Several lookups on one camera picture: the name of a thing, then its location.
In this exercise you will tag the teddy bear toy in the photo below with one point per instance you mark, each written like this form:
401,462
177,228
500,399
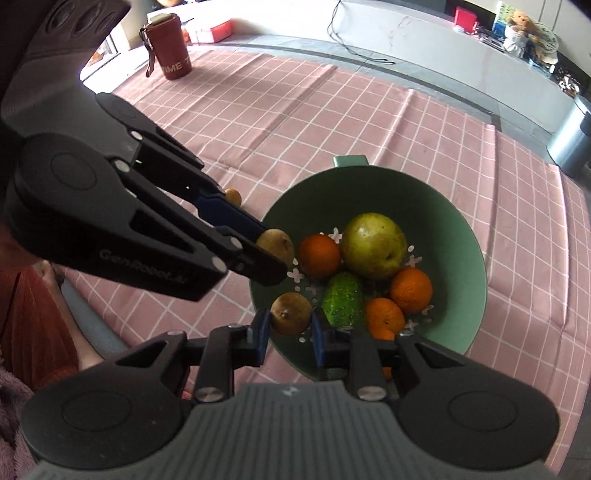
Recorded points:
515,41

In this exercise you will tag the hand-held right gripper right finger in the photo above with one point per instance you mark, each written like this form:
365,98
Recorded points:
325,344

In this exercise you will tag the landscape picture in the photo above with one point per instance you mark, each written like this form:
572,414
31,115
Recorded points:
501,21

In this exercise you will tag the red and white box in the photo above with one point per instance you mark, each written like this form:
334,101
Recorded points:
210,30

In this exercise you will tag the orange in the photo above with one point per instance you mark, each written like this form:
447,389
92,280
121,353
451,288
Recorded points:
387,336
384,316
411,291
319,256

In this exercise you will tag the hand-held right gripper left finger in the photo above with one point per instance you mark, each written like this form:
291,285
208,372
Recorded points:
259,339

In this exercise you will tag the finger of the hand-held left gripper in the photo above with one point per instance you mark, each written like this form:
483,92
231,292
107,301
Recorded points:
231,214
184,249

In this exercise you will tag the red tumbler bottle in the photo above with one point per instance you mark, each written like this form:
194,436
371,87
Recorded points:
171,46

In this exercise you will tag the pink fuzzy cloth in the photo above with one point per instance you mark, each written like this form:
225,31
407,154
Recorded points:
16,415

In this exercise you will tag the large green pear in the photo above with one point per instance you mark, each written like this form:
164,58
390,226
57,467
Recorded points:
374,247

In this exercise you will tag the pink checked tablecloth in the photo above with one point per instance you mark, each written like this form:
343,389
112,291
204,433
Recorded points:
323,115

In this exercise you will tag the silver trash can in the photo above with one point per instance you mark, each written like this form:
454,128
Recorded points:
572,138

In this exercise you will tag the green colander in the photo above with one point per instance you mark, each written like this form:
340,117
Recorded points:
438,221

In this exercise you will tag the person's red clothing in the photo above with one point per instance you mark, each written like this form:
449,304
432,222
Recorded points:
32,332

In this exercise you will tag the round paper fan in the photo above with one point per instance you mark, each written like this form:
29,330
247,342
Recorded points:
545,44

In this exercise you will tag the green cucumber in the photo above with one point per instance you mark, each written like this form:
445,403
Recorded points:
344,297

